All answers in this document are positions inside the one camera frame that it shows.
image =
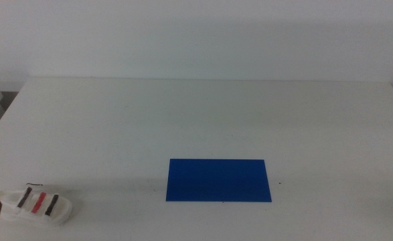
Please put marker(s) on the white shoe black red stripes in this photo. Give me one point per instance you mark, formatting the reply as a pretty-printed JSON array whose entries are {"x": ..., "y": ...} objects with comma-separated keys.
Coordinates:
[{"x": 57, "y": 212}]

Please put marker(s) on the blue rectangular mat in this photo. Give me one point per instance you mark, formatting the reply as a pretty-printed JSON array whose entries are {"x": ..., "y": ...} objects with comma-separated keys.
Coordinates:
[{"x": 218, "y": 180}]

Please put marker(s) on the thin black thread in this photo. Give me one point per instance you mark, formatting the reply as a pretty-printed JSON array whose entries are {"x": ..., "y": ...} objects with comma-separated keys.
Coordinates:
[{"x": 35, "y": 184}]

